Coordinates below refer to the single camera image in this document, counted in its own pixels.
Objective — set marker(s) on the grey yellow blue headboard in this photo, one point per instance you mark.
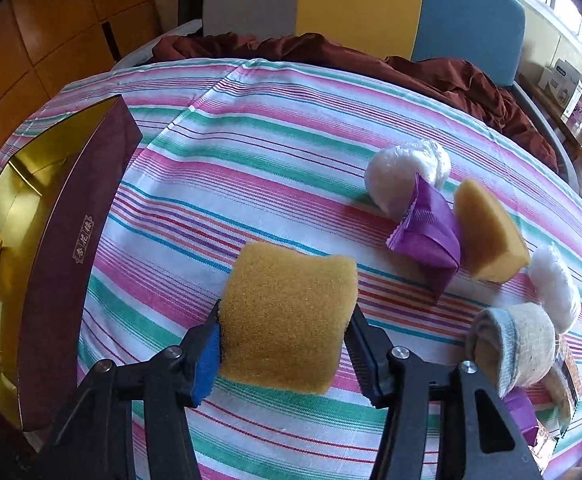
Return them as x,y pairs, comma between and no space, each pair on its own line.
361,0

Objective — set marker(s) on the wedge yellow sponge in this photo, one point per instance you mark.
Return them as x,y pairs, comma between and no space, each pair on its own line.
486,230

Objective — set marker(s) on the grey beige sock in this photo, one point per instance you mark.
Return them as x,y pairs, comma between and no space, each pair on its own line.
521,345

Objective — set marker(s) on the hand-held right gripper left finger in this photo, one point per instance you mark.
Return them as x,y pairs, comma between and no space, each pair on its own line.
208,360

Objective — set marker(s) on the white sock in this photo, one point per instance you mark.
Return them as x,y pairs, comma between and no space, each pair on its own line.
396,175

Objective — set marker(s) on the white cardboard carton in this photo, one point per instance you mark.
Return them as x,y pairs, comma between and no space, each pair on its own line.
563,85

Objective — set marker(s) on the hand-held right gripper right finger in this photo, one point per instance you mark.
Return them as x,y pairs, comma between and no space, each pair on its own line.
366,360

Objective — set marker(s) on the maroon blanket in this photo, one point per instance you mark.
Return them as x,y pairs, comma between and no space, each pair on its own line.
421,75

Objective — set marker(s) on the white plastic ball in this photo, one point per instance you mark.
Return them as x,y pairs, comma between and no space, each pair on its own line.
556,285

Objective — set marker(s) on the purple snack packet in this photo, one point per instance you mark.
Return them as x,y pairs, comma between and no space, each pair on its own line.
431,232
523,410

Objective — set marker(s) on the grey bed rail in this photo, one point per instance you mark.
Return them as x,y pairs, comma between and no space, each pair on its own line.
551,130

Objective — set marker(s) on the maroon gift box gold inside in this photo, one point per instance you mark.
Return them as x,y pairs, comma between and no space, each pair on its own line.
71,240

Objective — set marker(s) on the square yellow sponge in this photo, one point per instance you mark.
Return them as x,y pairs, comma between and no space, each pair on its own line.
286,310

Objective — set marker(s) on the striped bed sheet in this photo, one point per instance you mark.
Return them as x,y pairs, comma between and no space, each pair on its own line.
271,160

